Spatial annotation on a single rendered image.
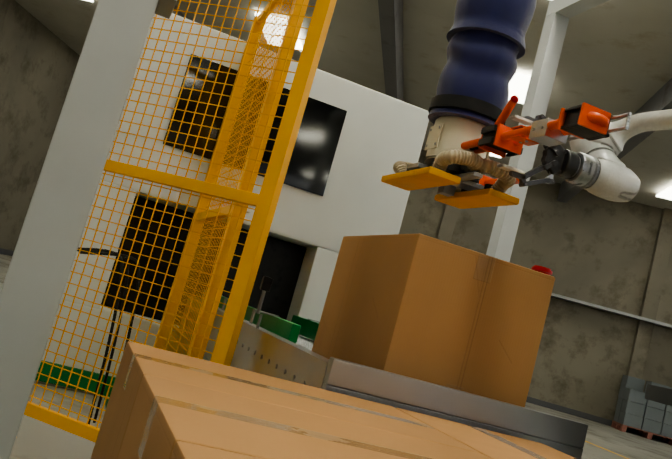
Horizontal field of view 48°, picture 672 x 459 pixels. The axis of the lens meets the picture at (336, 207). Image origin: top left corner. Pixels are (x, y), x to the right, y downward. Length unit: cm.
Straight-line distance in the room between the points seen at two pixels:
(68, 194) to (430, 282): 107
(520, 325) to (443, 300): 22
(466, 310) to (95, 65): 126
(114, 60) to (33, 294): 71
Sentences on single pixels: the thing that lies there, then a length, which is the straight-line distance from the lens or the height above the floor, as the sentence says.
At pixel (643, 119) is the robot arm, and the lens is 230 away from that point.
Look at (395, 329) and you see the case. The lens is 186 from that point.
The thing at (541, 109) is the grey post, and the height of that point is 241.
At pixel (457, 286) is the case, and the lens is 192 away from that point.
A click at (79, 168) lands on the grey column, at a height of 91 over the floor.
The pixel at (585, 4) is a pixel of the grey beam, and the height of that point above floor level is 310.
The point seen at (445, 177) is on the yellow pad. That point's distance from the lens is 207.
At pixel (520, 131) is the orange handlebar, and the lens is 194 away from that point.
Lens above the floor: 71
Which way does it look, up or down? 8 degrees up
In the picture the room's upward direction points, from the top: 16 degrees clockwise
